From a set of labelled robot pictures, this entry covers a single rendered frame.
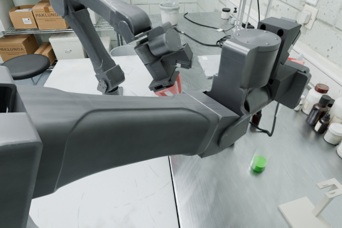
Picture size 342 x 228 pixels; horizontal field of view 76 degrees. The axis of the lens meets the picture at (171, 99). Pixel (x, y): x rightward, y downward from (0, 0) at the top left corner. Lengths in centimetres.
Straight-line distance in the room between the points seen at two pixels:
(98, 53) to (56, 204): 44
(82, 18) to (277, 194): 73
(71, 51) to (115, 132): 274
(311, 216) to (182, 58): 47
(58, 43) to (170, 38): 241
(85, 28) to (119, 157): 61
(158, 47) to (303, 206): 51
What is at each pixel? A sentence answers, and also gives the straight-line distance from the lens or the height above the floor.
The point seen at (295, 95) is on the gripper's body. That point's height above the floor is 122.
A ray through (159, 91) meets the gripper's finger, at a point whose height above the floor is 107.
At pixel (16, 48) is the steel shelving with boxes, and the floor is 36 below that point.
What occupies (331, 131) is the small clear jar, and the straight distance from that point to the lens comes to 83.
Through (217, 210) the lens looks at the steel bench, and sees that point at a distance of 59.
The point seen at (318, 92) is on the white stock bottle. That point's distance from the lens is 89.
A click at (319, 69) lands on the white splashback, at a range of 106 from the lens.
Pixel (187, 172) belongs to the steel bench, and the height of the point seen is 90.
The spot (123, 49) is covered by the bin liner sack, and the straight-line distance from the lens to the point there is 252.
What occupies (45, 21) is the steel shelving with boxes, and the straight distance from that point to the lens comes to 282.
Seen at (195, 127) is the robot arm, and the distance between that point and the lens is 23.
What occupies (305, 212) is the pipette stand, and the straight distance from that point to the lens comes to 65.
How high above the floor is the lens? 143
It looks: 38 degrees down
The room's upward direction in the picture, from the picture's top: straight up
